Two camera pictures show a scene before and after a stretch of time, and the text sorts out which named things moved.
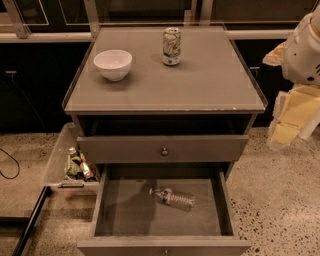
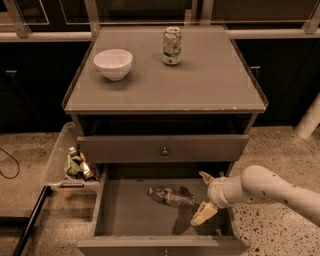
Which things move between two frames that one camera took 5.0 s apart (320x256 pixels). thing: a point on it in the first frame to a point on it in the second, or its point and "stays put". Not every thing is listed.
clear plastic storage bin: [65, 174] stays put
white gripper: [302, 57] to [214, 193]
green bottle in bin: [73, 168] stays put
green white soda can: [172, 40] stays put
